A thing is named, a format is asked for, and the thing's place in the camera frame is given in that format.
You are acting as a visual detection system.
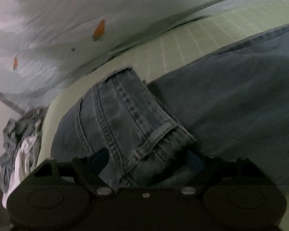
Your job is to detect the white garment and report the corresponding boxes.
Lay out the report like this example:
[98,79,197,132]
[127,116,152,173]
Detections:
[2,135,39,210]

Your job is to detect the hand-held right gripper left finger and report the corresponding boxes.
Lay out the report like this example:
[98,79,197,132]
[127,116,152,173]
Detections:
[32,149,116,196]

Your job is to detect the carrot print pale sheet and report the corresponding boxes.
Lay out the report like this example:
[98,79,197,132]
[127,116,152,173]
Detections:
[0,0,263,109]

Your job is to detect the blue denim jeans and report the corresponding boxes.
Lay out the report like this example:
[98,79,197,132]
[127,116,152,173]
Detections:
[50,21,289,191]

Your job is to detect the checked shirt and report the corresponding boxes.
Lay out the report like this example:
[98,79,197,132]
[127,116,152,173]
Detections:
[0,106,48,193]

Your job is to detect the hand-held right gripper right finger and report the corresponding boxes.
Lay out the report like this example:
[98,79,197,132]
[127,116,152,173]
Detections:
[180,150,268,196]

